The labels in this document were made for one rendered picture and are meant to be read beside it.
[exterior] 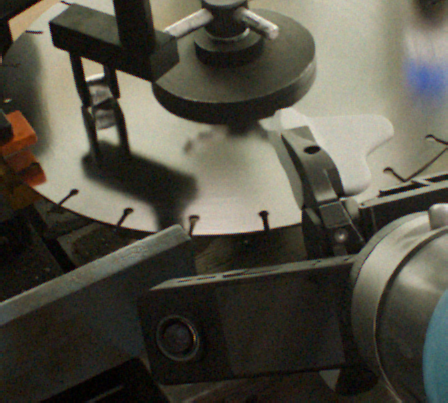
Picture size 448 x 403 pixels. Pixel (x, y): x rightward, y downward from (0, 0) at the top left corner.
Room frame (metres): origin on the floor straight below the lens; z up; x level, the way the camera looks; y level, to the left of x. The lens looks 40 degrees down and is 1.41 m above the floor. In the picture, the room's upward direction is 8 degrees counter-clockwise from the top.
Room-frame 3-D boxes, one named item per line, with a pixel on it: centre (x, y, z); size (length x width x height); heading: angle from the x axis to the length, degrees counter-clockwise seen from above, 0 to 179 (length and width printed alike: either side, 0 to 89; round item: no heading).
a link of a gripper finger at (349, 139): (0.48, -0.06, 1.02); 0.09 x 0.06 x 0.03; 8
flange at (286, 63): (0.66, -0.01, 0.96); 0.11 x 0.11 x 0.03
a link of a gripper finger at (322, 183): (0.43, -0.04, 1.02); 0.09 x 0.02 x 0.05; 8
